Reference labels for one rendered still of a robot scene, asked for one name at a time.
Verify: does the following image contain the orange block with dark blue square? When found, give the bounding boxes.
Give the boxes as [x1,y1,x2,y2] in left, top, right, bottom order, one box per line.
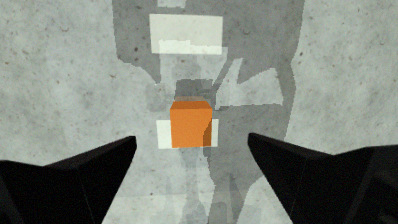
[170,101,212,148]

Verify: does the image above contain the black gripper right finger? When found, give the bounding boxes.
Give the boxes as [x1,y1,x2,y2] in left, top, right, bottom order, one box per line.
[248,133,398,224]

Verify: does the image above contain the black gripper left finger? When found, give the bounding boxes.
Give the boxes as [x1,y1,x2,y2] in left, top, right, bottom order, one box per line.
[0,136,137,224]

